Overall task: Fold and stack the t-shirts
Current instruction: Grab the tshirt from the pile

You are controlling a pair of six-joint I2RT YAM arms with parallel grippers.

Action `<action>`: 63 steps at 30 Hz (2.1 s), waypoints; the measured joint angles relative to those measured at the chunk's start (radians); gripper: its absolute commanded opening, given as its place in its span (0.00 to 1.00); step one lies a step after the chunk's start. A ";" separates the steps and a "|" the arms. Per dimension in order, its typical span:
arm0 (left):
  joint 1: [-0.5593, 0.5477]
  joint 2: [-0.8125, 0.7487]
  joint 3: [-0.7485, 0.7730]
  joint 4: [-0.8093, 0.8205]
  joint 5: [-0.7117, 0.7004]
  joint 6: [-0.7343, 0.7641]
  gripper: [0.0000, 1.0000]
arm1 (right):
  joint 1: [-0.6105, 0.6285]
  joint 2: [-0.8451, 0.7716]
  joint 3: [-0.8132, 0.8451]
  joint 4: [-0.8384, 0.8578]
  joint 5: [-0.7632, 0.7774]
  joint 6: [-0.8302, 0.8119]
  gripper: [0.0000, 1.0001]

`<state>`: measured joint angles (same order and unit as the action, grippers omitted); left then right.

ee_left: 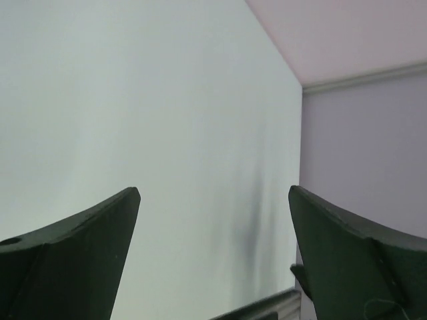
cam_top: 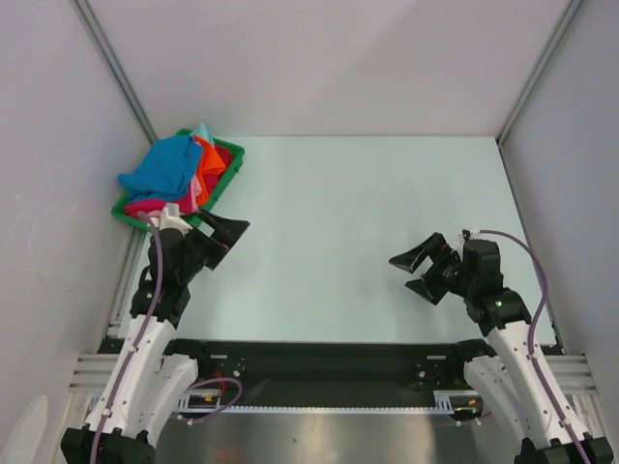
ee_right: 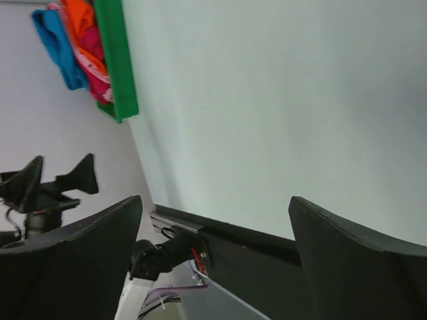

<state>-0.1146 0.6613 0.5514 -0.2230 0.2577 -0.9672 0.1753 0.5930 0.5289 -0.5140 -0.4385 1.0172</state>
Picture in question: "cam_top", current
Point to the aluminium frame rail front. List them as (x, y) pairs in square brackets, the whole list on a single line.
[(572, 373)]

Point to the green plastic tray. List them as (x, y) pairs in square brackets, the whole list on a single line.
[(193, 219)]

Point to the right rear aluminium post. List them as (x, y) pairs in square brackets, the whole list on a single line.
[(558, 35)]

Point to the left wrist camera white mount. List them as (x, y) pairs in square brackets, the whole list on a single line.
[(170, 218)]

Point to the white slotted cable duct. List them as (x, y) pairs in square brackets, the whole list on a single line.
[(443, 405)]

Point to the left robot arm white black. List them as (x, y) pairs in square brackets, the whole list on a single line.
[(155, 368)]

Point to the left rear aluminium post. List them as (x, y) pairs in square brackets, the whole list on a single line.
[(102, 44)]

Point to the magenta t shirt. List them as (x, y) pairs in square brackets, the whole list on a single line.
[(153, 206)]

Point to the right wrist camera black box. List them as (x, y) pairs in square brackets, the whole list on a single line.
[(481, 259)]

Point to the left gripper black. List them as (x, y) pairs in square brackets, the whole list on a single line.
[(225, 233)]

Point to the light pink t shirt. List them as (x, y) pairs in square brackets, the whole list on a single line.
[(194, 192)]

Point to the light teal t shirt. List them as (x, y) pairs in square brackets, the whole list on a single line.
[(203, 132)]

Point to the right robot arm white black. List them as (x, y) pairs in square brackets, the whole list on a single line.
[(507, 367)]

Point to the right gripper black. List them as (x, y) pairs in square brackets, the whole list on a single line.
[(440, 270)]

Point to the blue t shirt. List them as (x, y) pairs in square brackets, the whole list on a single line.
[(166, 170)]

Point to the aluminium post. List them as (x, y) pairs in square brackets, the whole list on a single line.
[(102, 44), (558, 35)]

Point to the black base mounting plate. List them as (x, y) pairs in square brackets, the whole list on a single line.
[(329, 374)]

